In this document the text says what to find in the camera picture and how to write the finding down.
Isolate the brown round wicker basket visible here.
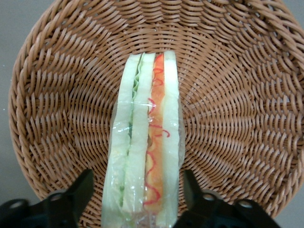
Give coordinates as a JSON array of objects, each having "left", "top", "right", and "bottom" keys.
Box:
[{"left": 8, "top": 0, "right": 304, "bottom": 228}]

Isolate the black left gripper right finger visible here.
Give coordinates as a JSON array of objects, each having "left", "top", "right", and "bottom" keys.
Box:
[{"left": 175, "top": 170, "right": 282, "bottom": 228}]

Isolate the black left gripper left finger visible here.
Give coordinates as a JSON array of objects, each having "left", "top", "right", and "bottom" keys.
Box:
[{"left": 0, "top": 169, "right": 95, "bottom": 228}]

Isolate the plastic triangle sandwich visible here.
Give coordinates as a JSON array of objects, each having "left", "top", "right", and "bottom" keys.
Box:
[{"left": 101, "top": 50, "right": 185, "bottom": 228}]

